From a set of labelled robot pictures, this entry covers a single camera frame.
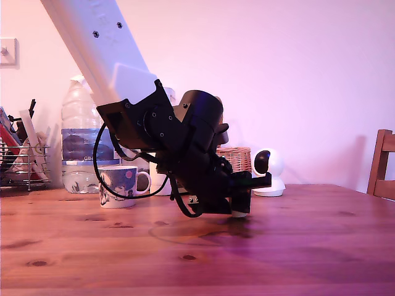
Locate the tall white bottle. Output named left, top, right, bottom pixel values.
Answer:
left=149, top=87, right=178, bottom=197

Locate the white mug with blue print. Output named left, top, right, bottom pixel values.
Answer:
left=98, top=165, right=152, bottom=210

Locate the wooden chair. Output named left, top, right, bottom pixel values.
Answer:
left=366, top=129, right=395, bottom=202

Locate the large clear water bottle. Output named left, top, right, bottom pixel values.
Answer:
left=60, top=75, right=121, bottom=195

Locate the red book in rack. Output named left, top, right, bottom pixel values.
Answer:
left=0, top=105, right=23, bottom=149

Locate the woven wicker basket with handle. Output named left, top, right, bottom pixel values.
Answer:
left=215, top=96, right=252, bottom=174

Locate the pale grey gripper camera box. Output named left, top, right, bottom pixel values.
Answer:
left=187, top=194, right=231, bottom=216

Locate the small white round camera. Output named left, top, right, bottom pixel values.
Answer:
left=251, top=148, right=286, bottom=197

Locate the black looping arm cable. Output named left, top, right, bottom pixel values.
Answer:
left=93, top=122, right=171, bottom=199
left=111, top=137, right=157, bottom=162
left=168, top=178, right=205, bottom=219

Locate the white wall light switch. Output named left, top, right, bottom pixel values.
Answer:
left=0, top=37, right=19, bottom=67

